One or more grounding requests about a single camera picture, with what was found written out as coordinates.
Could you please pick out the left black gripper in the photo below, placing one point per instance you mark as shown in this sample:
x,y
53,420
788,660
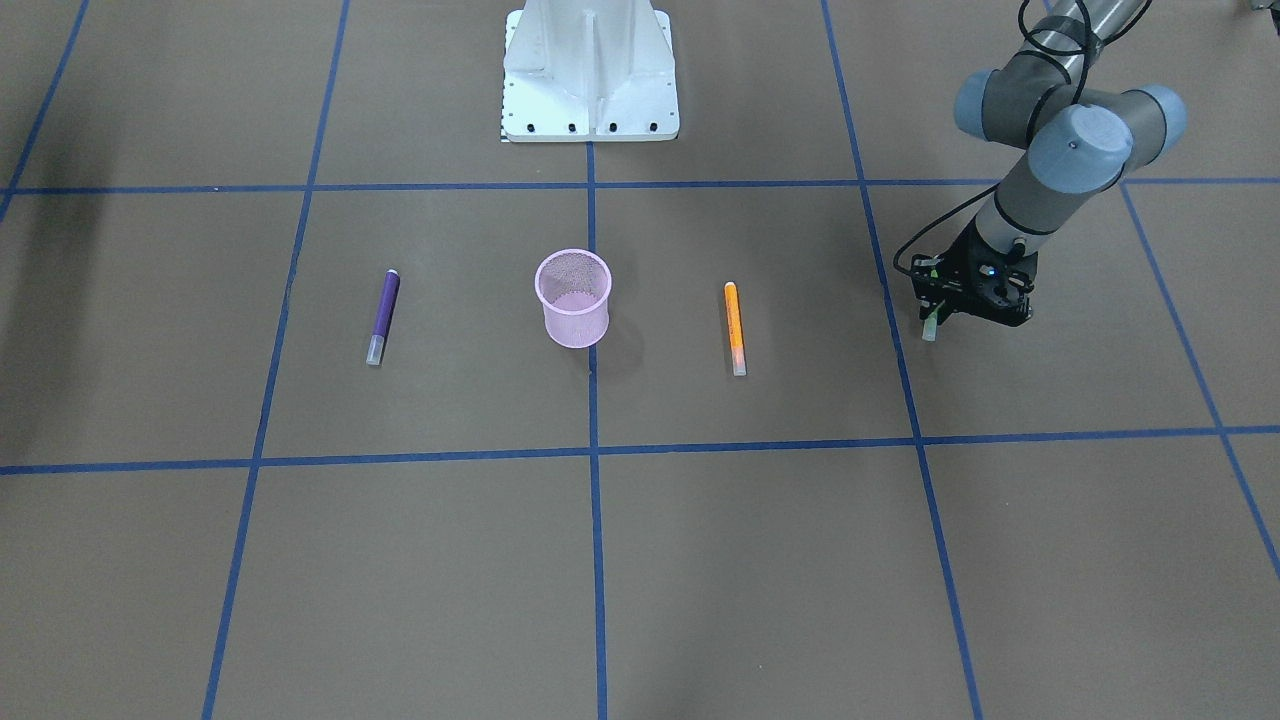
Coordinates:
x,y
962,262

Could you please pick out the green highlighter pen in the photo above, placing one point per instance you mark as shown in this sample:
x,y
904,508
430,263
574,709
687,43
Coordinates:
x,y
930,323

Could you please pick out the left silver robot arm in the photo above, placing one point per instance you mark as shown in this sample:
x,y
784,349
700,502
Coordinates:
x,y
1075,142

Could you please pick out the orange highlighter pen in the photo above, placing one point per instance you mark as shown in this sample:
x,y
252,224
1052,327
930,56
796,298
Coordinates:
x,y
735,335

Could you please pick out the pink mesh pen holder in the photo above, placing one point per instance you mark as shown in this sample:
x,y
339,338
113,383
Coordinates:
x,y
573,287

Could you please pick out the purple highlighter pen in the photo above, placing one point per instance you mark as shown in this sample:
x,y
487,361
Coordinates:
x,y
383,318

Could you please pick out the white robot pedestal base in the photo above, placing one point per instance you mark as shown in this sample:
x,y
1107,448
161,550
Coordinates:
x,y
589,71

